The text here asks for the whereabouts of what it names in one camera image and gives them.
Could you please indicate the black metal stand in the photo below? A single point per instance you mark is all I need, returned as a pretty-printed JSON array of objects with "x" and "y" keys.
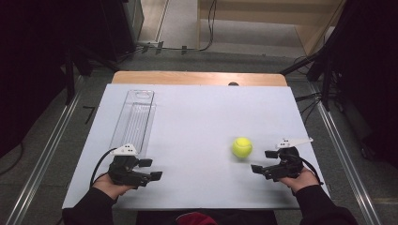
[
  {"x": 322, "y": 68},
  {"x": 70, "y": 78}
]

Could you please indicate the wooden table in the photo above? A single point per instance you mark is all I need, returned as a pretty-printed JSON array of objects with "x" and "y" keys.
[{"x": 194, "y": 78}]

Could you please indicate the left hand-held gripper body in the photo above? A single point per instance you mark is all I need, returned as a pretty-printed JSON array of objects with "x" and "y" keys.
[{"x": 125, "y": 170}]

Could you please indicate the person's left hand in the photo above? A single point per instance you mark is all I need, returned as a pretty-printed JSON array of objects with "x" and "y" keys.
[{"x": 109, "y": 187}]

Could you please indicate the person's right hand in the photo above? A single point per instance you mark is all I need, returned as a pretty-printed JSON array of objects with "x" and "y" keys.
[{"x": 300, "y": 182}]

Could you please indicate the yellow tennis ball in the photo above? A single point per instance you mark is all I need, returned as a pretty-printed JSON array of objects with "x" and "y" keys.
[{"x": 242, "y": 147}]

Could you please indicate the white table board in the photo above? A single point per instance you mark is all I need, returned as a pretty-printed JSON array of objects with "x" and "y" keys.
[{"x": 200, "y": 125}]

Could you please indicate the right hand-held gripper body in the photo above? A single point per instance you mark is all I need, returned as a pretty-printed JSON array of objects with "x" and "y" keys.
[{"x": 286, "y": 165}]

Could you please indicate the red cloth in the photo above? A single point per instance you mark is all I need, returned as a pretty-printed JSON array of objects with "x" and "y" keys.
[{"x": 197, "y": 219}]

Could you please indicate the dark cabinet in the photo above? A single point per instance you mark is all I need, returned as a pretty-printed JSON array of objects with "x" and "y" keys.
[{"x": 125, "y": 25}]

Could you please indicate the light wooden shelf unit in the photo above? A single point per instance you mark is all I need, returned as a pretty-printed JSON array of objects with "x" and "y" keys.
[{"x": 269, "y": 18}]

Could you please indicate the clear plastic long container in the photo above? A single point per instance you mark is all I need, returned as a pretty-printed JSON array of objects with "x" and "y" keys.
[{"x": 134, "y": 122}]

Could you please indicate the black curtain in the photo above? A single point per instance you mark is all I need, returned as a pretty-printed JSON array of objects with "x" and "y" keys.
[
  {"x": 369, "y": 75},
  {"x": 28, "y": 72}
]

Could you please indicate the metal floor rail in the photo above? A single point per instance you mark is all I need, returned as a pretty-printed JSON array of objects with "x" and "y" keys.
[
  {"x": 40, "y": 165},
  {"x": 347, "y": 156}
]

